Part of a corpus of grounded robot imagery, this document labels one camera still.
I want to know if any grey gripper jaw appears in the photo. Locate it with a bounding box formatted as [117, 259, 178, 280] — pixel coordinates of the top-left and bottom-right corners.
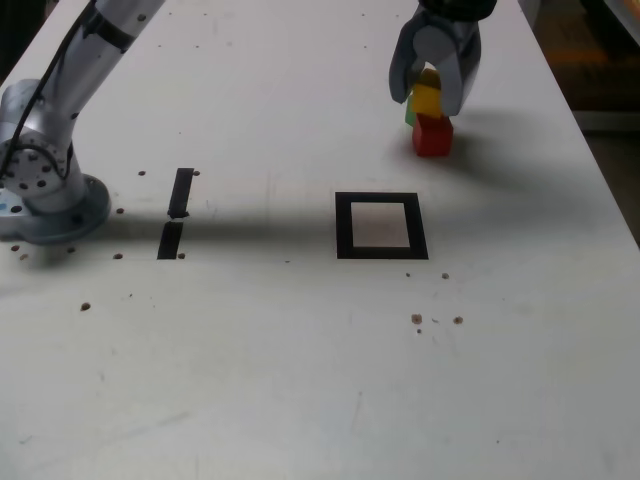
[388, 10, 454, 106]
[433, 20, 483, 118]

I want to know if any yellow cube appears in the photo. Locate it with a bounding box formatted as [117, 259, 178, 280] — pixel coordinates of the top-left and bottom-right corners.
[410, 68, 444, 120]

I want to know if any red cube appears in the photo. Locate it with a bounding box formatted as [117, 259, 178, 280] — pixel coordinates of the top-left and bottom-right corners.
[411, 113, 455, 158]

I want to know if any black tape square outline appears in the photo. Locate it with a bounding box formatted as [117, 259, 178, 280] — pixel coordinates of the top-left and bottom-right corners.
[334, 191, 430, 261]

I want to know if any grey metal bar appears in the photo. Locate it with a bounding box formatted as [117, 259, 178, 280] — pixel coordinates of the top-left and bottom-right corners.
[573, 109, 640, 132]

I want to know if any black tape strip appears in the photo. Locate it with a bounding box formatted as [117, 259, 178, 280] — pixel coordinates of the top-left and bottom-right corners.
[156, 167, 195, 261]

